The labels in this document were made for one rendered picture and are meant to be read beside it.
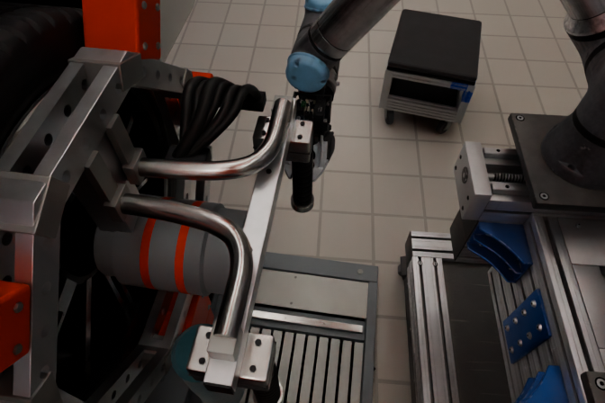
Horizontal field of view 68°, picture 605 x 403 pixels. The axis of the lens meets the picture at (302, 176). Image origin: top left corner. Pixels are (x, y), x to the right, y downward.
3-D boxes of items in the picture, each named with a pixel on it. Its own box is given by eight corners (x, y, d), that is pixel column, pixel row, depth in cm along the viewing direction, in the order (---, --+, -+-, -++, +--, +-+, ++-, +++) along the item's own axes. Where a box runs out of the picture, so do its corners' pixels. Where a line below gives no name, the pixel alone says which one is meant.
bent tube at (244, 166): (171, 96, 70) (153, 38, 61) (293, 108, 68) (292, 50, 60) (129, 186, 59) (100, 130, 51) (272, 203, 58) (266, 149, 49)
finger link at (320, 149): (311, 164, 74) (311, 123, 79) (311, 184, 78) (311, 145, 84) (330, 164, 74) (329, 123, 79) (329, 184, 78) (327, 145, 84)
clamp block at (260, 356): (204, 337, 55) (196, 322, 51) (277, 348, 54) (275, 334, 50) (193, 380, 52) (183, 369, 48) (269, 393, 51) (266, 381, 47)
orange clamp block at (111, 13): (112, 55, 64) (108, -13, 62) (164, 59, 64) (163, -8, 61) (83, 57, 58) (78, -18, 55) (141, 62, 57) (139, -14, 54)
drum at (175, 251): (143, 221, 79) (117, 172, 68) (261, 237, 77) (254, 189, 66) (111, 296, 71) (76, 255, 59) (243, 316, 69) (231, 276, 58)
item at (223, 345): (122, 200, 58) (92, 145, 50) (268, 218, 56) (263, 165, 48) (58, 335, 47) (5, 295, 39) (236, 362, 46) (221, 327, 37)
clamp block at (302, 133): (260, 135, 75) (257, 112, 71) (313, 141, 75) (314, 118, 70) (254, 157, 72) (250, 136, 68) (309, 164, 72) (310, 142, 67)
